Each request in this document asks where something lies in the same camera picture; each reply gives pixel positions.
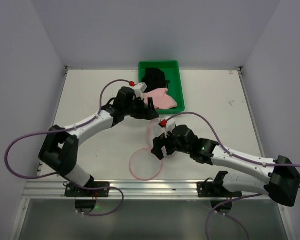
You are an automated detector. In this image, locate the pink bra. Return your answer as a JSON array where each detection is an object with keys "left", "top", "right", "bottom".
[{"left": 142, "top": 88, "right": 178, "bottom": 110}]

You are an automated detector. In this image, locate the black bra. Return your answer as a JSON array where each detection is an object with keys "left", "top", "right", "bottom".
[{"left": 141, "top": 67, "right": 170, "bottom": 93}]

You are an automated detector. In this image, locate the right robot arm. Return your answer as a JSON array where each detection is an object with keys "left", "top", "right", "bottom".
[{"left": 151, "top": 125, "right": 300, "bottom": 207}]

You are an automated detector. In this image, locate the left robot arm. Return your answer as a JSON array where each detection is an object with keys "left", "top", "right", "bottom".
[{"left": 38, "top": 87, "right": 159, "bottom": 189}]

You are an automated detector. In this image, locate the green plastic tray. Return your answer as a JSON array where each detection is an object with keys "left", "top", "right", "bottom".
[{"left": 138, "top": 60, "right": 185, "bottom": 116}]

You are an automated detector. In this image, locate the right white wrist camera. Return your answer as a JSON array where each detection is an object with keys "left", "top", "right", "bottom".
[{"left": 158, "top": 116, "right": 176, "bottom": 138}]

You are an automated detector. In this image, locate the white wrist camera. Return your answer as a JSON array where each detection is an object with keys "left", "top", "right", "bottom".
[
  {"left": 129, "top": 81, "right": 147, "bottom": 100},
  {"left": 158, "top": 116, "right": 176, "bottom": 138}
]

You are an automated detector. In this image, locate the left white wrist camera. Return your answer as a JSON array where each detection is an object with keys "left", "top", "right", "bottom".
[{"left": 129, "top": 81, "right": 147, "bottom": 100}]

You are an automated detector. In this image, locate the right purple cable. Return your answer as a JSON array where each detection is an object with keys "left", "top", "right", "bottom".
[{"left": 164, "top": 111, "right": 300, "bottom": 240}]

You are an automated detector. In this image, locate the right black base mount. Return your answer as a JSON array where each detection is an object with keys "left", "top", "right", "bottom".
[{"left": 196, "top": 171, "right": 242, "bottom": 200}]

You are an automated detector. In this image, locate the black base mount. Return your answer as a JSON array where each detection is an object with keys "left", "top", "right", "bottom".
[
  {"left": 196, "top": 171, "right": 242, "bottom": 200},
  {"left": 63, "top": 181, "right": 110, "bottom": 213}
]

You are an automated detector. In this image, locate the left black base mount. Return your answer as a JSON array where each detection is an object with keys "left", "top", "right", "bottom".
[{"left": 63, "top": 181, "right": 110, "bottom": 213}]

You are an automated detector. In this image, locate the aluminium front rail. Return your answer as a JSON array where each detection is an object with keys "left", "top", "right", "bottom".
[{"left": 22, "top": 179, "right": 273, "bottom": 201}]

